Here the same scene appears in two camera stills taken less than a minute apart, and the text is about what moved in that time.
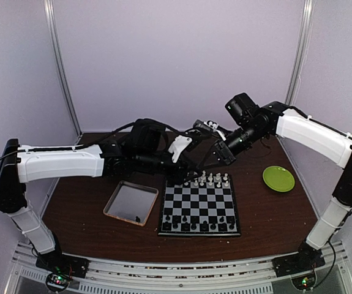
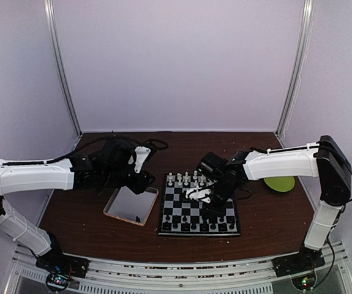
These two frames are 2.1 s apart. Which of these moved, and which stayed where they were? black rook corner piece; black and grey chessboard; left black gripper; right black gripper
Moved: left black gripper; right black gripper
Stayed: black rook corner piece; black and grey chessboard
